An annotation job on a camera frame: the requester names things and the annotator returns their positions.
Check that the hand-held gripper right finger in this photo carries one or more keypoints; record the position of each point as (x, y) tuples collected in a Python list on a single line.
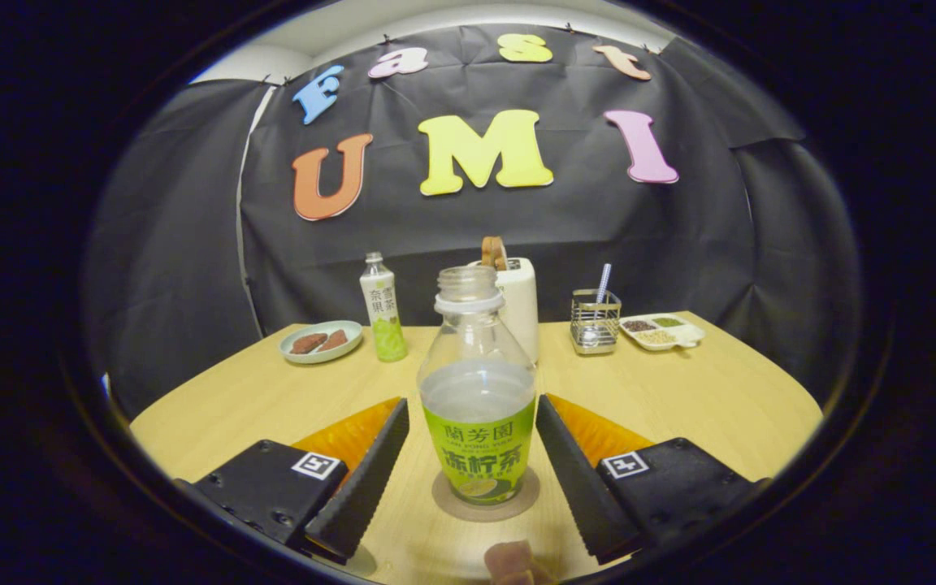
[(582, 487)]

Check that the striped straw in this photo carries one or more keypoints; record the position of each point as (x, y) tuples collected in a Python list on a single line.
[(603, 283)]

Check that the white divided tray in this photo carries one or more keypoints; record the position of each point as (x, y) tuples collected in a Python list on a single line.
[(663, 337)]

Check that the brown food piece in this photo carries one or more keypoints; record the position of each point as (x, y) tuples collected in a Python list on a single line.
[(335, 340), (307, 344)]

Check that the brown toast slice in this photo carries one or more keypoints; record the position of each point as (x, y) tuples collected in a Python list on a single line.
[(494, 252)]

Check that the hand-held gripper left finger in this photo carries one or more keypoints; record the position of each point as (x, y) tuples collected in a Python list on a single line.
[(362, 487)]

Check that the wooden table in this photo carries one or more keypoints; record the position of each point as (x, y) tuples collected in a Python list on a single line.
[(679, 390)]

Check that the cream toaster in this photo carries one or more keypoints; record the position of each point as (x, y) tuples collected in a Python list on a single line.
[(522, 309)]

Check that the round brown coaster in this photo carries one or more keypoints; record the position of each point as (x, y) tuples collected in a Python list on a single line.
[(445, 505)]

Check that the pale green plate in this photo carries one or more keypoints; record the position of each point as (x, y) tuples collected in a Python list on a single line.
[(314, 357)]

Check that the juice bottle with green label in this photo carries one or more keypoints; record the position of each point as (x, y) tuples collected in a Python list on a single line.
[(478, 439)]

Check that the tall slim green drink bottle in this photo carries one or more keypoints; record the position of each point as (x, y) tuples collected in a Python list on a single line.
[(384, 313)]

